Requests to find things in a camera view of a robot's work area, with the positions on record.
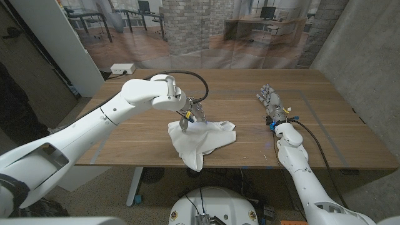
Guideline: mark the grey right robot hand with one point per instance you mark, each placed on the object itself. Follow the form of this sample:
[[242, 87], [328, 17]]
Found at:
[[273, 101]]

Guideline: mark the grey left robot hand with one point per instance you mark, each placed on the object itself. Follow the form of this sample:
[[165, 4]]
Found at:
[[196, 112]]

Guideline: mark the white cloth towel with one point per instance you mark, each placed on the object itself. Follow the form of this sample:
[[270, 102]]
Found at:
[[203, 140]]

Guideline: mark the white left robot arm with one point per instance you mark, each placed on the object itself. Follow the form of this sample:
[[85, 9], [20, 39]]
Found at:
[[103, 118]]

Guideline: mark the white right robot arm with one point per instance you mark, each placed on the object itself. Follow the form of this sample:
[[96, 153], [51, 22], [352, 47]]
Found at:
[[300, 168]]

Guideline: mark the black round floor fan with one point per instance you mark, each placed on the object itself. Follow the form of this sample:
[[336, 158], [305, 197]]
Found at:
[[152, 175]]

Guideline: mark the printed office backdrop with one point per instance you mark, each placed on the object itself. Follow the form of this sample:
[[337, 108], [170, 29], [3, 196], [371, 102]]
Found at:
[[187, 31]]

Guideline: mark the white power strip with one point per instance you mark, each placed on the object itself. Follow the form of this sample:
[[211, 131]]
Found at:
[[122, 68]]

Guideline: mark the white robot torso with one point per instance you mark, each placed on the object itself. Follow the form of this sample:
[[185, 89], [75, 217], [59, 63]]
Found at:
[[215, 203]]

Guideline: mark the white table leg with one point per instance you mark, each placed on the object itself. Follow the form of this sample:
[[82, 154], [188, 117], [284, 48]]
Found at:
[[134, 184]]

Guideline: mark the orange object on floor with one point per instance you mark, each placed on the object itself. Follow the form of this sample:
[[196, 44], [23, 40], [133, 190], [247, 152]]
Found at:
[[293, 222]]

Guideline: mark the white cabinet panel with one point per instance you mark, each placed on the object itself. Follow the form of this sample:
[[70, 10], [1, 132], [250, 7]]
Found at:
[[62, 40]]

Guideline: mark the person in dark trousers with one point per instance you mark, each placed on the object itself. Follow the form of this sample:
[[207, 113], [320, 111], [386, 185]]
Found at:
[[15, 118]]

